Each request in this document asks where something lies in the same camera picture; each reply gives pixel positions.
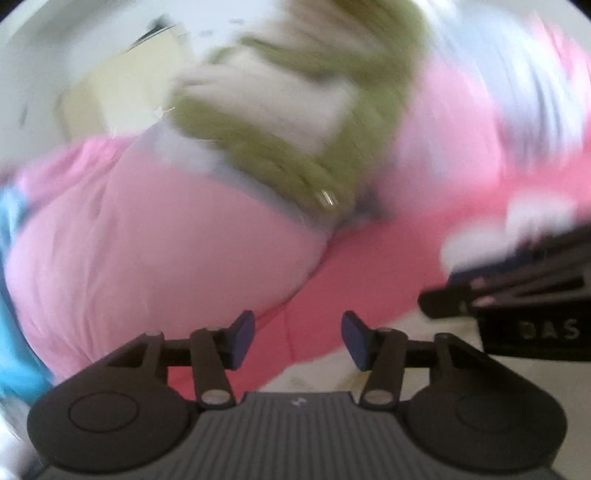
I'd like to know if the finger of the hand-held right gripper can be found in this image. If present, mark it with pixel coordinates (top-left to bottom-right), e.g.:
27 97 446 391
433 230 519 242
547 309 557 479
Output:
450 228 591 284
418 276 584 319

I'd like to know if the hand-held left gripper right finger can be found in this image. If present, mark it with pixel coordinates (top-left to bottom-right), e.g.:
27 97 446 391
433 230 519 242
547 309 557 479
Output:
342 310 485 409

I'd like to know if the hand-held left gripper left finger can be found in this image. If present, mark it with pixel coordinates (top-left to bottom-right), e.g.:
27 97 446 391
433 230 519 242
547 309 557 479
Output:
106 310 256 409

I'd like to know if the white fleece garment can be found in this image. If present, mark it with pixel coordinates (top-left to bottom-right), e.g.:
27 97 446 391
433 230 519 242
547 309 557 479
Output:
263 314 591 462

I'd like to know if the pink floral bed blanket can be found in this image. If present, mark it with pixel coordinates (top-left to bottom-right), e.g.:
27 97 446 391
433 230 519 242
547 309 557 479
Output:
166 152 591 398

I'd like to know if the pink and lilac quilt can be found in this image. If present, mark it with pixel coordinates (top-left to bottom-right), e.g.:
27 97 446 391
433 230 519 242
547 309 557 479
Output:
0 9 591 384

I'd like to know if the green and cream fleece jacket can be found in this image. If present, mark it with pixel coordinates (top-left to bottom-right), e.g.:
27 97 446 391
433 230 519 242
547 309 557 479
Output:
166 0 435 222

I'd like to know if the blue pillow with yellow dot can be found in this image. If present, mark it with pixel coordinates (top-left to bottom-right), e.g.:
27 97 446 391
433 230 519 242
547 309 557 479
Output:
0 185 52 402

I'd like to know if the cream wardrobe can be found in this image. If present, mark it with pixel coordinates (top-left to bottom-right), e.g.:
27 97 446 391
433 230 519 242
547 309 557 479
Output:
60 23 195 136

